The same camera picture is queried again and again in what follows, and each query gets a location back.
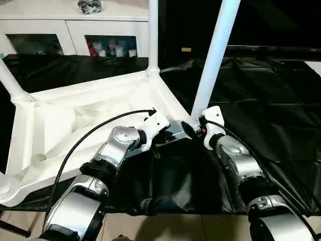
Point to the white plastic table leg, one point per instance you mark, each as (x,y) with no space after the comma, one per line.
(153,32)
(6,188)
(213,62)
(10,80)

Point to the white plastic table top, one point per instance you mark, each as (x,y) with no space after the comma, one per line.
(62,100)

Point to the black glossy mat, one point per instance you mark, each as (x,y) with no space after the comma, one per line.
(263,113)

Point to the small tan box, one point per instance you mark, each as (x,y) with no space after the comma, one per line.
(186,49)

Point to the small white ceramic cup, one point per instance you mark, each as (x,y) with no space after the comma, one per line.
(132,52)

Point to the white ceramic jar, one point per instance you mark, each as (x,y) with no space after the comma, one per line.
(120,51)

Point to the patterned ceramic vase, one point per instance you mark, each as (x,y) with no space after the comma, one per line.
(111,50)

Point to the black television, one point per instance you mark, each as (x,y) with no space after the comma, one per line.
(276,51)

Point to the grey robot foot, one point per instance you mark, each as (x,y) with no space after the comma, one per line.
(121,237)

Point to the red white ceramic figure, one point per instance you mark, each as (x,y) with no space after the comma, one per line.
(90,48)

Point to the white sideboard surface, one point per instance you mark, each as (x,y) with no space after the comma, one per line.
(314,69)

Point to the black bundle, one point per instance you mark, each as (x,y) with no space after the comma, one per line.
(90,5)

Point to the white glass-door cabinet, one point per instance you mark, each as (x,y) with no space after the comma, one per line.
(37,25)

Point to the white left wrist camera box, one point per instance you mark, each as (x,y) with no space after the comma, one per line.
(156,123)

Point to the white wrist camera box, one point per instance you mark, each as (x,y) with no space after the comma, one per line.
(213,113)
(156,123)

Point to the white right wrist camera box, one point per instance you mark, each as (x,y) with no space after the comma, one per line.
(213,113)

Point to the black metal table frame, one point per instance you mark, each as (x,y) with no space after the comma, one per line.
(17,227)

